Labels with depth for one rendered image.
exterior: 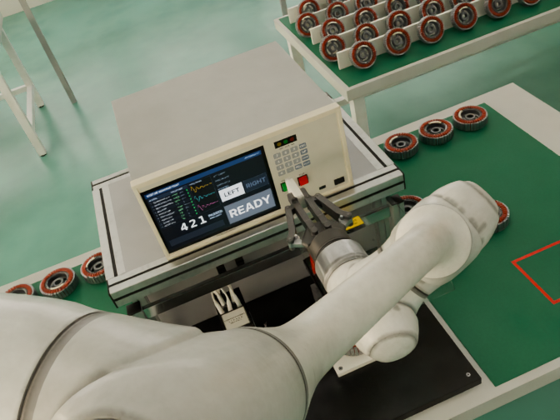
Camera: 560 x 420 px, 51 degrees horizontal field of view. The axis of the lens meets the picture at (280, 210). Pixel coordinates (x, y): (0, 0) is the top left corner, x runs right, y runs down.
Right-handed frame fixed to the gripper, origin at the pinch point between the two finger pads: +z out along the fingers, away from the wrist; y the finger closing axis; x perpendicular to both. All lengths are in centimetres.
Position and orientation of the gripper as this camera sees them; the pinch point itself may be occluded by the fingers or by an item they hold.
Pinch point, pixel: (295, 192)
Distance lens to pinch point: 114.6
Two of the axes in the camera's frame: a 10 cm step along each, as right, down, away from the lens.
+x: -2.2, -7.4, -6.4
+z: -3.3, -5.6, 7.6
